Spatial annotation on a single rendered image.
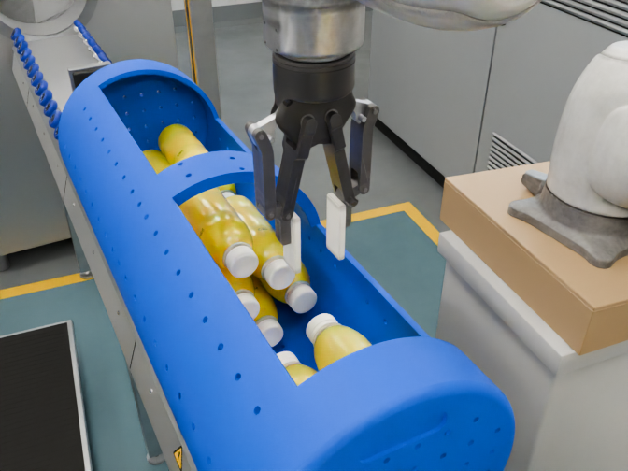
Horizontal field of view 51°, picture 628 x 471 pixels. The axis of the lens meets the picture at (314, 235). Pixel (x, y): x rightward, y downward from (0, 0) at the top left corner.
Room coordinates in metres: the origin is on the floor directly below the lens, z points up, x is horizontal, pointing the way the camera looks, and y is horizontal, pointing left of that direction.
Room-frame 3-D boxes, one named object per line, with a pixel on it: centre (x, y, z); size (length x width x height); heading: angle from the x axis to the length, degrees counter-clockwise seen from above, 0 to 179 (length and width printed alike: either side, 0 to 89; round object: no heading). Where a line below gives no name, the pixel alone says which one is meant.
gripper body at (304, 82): (0.58, 0.00, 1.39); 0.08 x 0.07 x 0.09; 117
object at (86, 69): (1.50, 0.53, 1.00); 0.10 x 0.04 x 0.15; 118
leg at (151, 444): (1.22, 0.46, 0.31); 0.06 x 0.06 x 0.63; 28
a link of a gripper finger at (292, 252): (0.57, 0.02, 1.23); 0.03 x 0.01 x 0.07; 27
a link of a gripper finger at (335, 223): (0.59, -0.02, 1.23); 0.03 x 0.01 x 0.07; 27
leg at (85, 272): (2.09, 0.92, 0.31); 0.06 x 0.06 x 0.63; 28
